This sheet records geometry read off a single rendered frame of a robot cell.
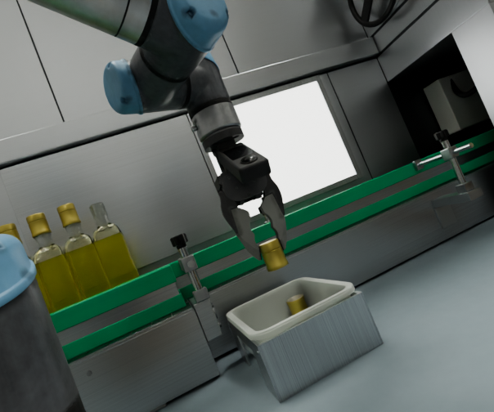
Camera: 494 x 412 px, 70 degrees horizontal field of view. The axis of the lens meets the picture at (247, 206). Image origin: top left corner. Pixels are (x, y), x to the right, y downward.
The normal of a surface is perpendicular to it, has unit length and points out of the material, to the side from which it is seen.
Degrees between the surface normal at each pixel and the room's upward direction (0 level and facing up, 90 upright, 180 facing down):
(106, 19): 154
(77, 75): 90
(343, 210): 90
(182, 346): 90
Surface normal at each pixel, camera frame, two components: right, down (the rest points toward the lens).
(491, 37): -0.90, 0.35
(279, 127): 0.24, -0.14
